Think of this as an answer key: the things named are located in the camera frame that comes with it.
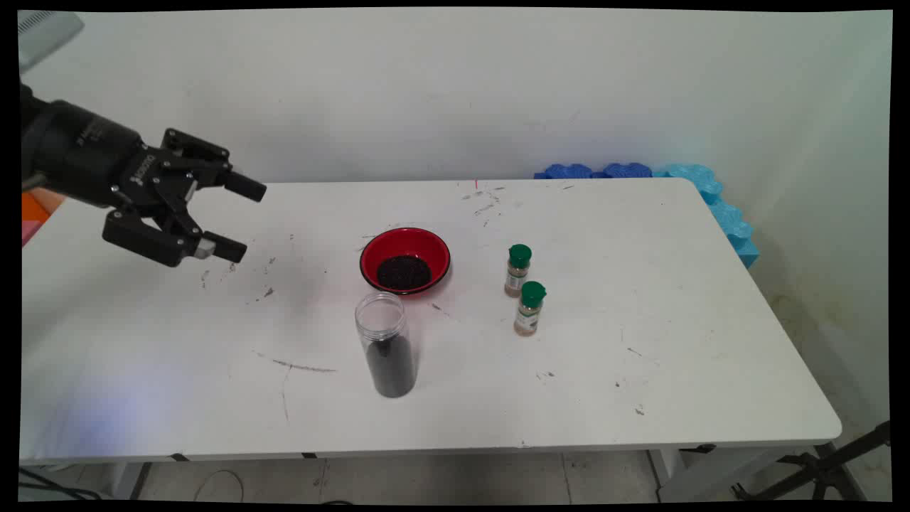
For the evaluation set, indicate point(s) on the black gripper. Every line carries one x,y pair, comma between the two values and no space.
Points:
78,153

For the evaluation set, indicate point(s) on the clear plastic jar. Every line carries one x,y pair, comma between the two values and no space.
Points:
387,355

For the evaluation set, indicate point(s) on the orange box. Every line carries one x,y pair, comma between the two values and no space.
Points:
34,208

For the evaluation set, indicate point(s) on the pink box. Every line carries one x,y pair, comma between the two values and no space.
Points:
28,233

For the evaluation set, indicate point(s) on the red bowl black rim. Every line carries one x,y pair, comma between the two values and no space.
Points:
405,242

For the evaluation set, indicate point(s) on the black seeds pile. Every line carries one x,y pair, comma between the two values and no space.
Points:
404,272

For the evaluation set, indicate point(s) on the white table leg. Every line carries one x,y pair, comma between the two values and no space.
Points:
668,473
124,480

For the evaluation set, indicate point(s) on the spice bottle green cap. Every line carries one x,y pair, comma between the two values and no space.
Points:
530,313
517,274

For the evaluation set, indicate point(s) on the dark blue foam tile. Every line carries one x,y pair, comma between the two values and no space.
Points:
567,171
627,170

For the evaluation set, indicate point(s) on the light blue foam tiles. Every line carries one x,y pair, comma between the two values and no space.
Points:
725,213

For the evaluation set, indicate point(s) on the black tripod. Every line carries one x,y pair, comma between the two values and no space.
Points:
825,469

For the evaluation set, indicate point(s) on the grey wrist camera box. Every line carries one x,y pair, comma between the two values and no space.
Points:
44,34

